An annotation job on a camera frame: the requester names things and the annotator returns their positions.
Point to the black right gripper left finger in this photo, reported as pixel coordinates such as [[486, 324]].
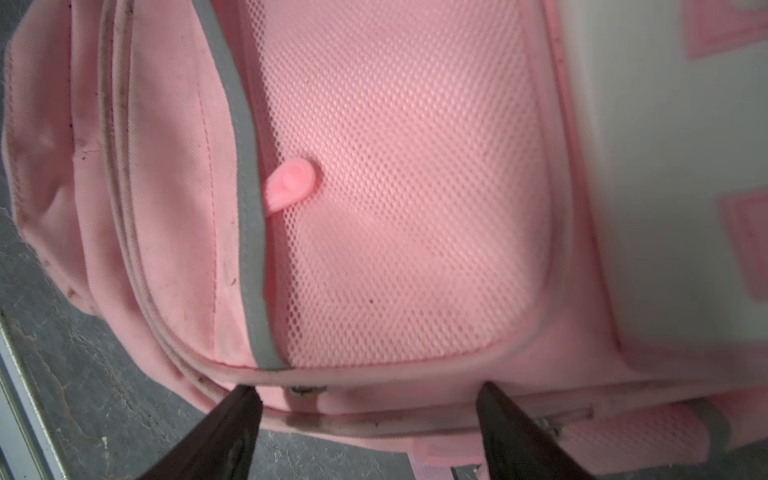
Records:
[[221, 446]]

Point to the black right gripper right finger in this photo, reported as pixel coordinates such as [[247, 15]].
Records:
[[515, 447]]

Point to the pink school backpack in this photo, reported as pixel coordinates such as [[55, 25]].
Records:
[[368, 209]]

